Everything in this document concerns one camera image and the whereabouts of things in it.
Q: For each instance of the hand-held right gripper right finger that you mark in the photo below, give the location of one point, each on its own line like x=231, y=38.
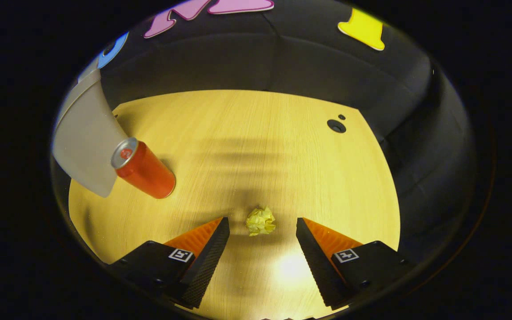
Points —
x=320, y=271

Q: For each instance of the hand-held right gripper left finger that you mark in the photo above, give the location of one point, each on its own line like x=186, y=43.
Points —
x=202, y=271

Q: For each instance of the yellow paper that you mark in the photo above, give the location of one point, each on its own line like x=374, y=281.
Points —
x=260, y=221

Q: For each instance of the red pop can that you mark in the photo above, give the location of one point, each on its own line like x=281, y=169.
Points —
x=149, y=173

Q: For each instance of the white desktop garbage bin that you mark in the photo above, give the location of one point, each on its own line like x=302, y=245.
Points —
x=87, y=146

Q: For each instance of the large black desk grommet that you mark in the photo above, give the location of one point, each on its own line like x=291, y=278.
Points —
x=336, y=126

